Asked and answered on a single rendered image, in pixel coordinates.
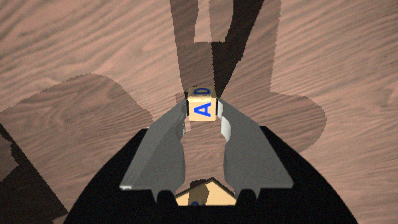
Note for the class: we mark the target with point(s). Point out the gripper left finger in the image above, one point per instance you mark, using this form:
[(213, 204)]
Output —
[(152, 161)]

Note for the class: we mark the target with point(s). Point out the cream letter block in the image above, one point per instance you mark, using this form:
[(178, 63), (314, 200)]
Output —
[(202, 103), (197, 201)]

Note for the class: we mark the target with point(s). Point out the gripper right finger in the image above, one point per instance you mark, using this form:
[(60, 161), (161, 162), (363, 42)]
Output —
[(256, 158)]

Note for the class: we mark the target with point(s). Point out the tan square mat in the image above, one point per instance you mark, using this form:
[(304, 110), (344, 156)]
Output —
[(211, 193)]

